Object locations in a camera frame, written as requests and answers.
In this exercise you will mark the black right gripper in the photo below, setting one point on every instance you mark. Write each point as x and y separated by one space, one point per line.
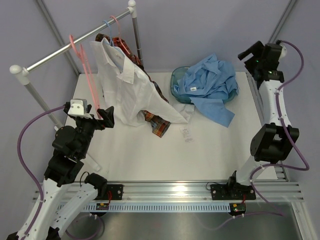
255 50

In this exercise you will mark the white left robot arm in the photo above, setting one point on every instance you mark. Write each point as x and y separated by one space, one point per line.
71 144

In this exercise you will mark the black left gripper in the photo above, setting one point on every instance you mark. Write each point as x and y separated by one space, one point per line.
108 117

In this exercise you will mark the aluminium frame rail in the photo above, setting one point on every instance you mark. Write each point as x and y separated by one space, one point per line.
199 191

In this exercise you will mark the light blue shirt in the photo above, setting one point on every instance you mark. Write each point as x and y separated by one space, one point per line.
210 84

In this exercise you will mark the pink plastic hanger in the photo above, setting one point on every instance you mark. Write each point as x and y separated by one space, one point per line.
81 54

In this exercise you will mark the teal plastic tub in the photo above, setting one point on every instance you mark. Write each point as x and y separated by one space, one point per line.
176 76

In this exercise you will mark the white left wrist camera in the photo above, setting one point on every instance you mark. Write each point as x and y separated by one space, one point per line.
76 108

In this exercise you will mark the white slotted cable duct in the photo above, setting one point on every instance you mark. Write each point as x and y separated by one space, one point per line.
152 207

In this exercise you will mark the pink hanger on rack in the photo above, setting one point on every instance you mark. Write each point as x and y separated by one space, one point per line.
119 35

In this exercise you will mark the white paper tag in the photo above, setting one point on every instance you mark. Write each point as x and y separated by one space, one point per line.
186 133

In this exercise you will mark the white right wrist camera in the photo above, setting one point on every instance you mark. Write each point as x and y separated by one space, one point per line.
280 49

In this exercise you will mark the red plaid shirt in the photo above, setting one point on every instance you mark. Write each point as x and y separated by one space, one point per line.
159 125

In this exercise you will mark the metal clothes rack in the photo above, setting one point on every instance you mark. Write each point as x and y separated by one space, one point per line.
21 73

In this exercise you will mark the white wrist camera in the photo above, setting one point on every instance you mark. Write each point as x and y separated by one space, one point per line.
280 49
76 108

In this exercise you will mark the white shirt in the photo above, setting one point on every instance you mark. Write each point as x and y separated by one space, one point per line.
129 90

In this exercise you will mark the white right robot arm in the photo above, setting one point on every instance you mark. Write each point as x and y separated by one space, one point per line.
274 141

